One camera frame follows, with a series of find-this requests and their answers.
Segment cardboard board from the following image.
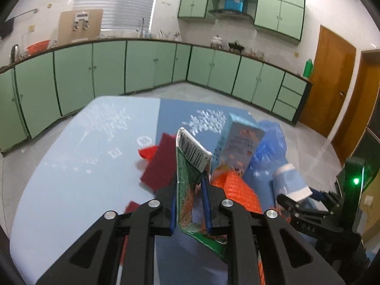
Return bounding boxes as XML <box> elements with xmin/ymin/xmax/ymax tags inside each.
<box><xmin>57</xmin><ymin>9</ymin><xmax>104</xmax><ymax>46</ymax></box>

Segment black glass cabinet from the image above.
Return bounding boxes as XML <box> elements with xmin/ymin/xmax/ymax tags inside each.
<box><xmin>352</xmin><ymin>125</ymin><xmax>380</xmax><ymax>185</ymax></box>

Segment wooden door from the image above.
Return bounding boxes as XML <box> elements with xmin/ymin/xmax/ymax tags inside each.
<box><xmin>298</xmin><ymin>25</ymin><xmax>357</xmax><ymax>137</ymax></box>
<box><xmin>331</xmin><ymin>50</ymin><xmax>380</xmax><ymax>167</ymax></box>

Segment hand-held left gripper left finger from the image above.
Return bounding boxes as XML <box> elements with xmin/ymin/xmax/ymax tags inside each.
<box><xmin>36</xmin><ymin>175</ymin><xmax>179</xmax><ymax>285</ymax></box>

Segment blue printed tablecloth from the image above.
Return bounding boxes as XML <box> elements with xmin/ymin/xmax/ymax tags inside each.
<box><xmin>9</xmin><ymin>95</ymin><xmax>327</xmax><ymax>285</ymax></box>

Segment blue box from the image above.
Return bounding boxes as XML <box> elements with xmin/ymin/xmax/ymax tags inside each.
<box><xmin>224</xmin><ymin>0</ymin><xmax>247</xmax><ymax>12</ymax></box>

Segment green base kitchen cabinets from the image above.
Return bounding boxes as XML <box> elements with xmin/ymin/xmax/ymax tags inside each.
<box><xmin>0</xmin><ymin>39</ymin><xmax>312</xmax><ymax>152</ymax></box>

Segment blue plastic bag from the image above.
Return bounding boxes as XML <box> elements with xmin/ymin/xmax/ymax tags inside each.
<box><xmin>243</xmin><ymin>120</ymin><xmax>312</xmax><ymax>214</ymax></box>

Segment wall rail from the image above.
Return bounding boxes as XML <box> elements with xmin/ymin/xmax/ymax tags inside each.
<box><xmin>6</xmin><ymin>8</ymin><xmax>39</xmax><ymax>21</ymax></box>

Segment red basin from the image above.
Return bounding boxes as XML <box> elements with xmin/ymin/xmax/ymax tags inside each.
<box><xmin>27</xmin><ymin>40</ymin><xmax>50</xmax><ymax>54</ymax></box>

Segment green carton with barcode flap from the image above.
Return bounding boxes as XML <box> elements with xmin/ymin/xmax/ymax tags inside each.
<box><xmin>175</xmin><ymin>127</ymin><xmax>230</xmax><ymax>259</ymax></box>

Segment red crumpled wrapper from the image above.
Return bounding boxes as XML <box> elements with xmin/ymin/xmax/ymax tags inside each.
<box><xmin>137</xmin><ymin>145</ymin><xmax>159</xmax><ymax>161</ymax></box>

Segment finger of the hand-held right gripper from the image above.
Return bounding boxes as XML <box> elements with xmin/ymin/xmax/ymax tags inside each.
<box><xmin>310</xmin><ymin>188</ymin><xmax>342</xmax><ymax>213</ymax></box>
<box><xmin>277</xmin><ymin>194</ymin><xmax>303</xmax><ymax>217</ymax></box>

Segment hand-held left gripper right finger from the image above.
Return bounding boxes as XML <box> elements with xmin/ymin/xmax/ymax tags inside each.
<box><xmin>199</xmin><ymin>174</ymin><xmax>346</xmax><ymax>285</ymax></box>

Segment green wall kitchen cabinets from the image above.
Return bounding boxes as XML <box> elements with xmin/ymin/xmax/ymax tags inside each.
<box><xmin>177</xmin><ymin>0</ymin><xmax>306</xmax><ymax>46</ymax></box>

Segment blue carton with orange print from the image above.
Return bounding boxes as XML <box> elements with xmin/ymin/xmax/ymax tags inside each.
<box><xmin>212</xmin><ymin>113</ymin><xmax>266</xmax><ymax>181</ymax></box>

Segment range hood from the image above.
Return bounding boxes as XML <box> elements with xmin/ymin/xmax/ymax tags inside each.
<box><xmin>209</xmin><ymin>8</ymin><xmax>255</xmax><ymax>24</ymax></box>

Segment red packet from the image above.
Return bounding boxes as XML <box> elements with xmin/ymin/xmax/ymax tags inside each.
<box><xmin>120</xmin><ymin>201</ymin><xmax>141</xmax><ymax>285</ymax></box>

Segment light blue white-edged packet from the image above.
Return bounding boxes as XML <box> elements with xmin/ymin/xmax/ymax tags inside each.
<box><xmin>272</xmin><ymin>163</ymin><xmax>313</xmax><ymax>207</ymax></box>

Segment white window blind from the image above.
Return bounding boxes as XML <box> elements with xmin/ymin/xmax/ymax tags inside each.
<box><xmin>73</xmin><ymin>0</ymin><xmax>158</xmax><ymax>31</ymax></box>

